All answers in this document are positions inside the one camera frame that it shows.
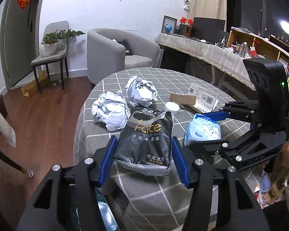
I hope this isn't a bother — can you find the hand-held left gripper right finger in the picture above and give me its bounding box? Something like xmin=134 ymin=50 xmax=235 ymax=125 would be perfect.
xmin=171 ymin=137 xmax=271 ymax=231

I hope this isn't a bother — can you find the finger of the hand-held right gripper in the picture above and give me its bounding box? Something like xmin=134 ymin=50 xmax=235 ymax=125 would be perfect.
xmin=189 ymin=123 xmax=286 ymax=166
xmin=195 ymin=100 xmax=260 ymax=124

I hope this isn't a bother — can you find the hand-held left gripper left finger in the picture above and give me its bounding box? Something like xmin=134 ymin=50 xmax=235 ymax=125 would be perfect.
xmin=16 ymin=135 xmax=118 ymax=231

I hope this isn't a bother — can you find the blue tissue packet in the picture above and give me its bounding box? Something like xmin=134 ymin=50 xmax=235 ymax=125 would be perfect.
xmin=184 ymin=113 xmax=222 ymax=147

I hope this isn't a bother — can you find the white printed card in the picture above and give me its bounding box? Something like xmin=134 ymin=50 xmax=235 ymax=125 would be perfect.
xmin=188 ymin=82 xmax=219 ymax=113

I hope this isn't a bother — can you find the black tissue packet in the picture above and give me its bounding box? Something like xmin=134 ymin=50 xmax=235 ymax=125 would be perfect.
xmin=113 ymin=107 xmax=175 ymax=176

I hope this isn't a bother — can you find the white paper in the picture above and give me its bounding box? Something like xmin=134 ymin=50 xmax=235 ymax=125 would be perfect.
xmin=91 ymin=90 xmax=130 ymax=132
xmin=125 ymin=75 xmax=158 ymax=107

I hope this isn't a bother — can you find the flat brown cardboard box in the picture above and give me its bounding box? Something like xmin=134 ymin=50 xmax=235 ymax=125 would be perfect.
xmin=170 ymin=92 xmax=197 ymax=106

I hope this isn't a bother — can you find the white round lid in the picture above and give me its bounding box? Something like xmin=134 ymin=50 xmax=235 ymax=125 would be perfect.
xmin=164 ymin=101 xmax=181 ymax=115

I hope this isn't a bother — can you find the grey checked tablecloth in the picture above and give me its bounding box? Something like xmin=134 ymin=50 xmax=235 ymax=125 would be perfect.
xmin=73 ymin=67 xmax=268 ymax=231

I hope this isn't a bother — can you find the wooden bookshelf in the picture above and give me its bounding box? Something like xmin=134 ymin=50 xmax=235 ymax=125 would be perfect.
xmin=226 ymin=26 xmax=289 ymax=94

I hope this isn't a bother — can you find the clear plastic bottle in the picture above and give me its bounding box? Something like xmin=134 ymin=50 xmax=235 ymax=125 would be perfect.
xmin=96 ymin=190 xmax=118 ymax=231

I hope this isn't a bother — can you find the beige fringed desk cloth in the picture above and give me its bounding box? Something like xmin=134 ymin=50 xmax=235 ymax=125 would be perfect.
xmin=155 ymin=32 xmax=258 ymax=92

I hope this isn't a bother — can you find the large round ceiling light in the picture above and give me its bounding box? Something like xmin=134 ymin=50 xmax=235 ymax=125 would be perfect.
xmin=281 ymin=21 xmax=289 ymax=38

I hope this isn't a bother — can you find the black monitor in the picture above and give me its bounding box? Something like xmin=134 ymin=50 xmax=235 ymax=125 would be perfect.
xmin=191 ymin=17 xmax=226 ymax=39

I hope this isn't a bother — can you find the brown wooden box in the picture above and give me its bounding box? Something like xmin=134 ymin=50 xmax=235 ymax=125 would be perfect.
xmin=179 ymin=24 xmax=192 ymax=37

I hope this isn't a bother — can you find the dark table leg with sock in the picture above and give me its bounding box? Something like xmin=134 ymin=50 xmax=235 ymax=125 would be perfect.
xmin=0 ymin=142 xmax=34 ymax=178

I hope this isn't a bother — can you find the long cardboard box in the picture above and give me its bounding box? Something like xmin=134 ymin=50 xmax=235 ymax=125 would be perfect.
xmin=21 ymin=70 xmax=50 ymax=97

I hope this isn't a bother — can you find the grey armchair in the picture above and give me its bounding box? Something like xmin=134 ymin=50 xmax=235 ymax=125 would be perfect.
xmin=87 ymin=28 xmax=160 ymax=85

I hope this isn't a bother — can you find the white lace tablecloth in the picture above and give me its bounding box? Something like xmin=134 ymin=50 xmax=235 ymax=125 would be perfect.
xmin=0 ymin=87 xmax=17 ymax=148

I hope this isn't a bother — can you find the black cushion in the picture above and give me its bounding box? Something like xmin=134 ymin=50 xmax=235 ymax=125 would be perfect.
xmin=118 ymin=40 xmax=133 ymax=56

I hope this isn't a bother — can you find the grey chair with black legs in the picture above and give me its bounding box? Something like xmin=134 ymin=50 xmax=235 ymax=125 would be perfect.
xmin=30 ymin=21 xmax=70 ymax=94

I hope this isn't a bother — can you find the potted green plant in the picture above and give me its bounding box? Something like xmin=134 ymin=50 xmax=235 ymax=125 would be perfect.
xmin=40 ymin=32 xmax=60 ymax=57
xmin=56 ymin=29 xmax=86 ymax=52

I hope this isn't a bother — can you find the grey-green door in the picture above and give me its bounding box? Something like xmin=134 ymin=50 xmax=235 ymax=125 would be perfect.
xmin=0 ymin=0 xmax=45 ymax=88

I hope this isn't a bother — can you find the white picture frame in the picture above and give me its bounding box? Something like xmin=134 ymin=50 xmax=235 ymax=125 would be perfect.
xmin=161 ymin=16 xmax=178 ymax=34

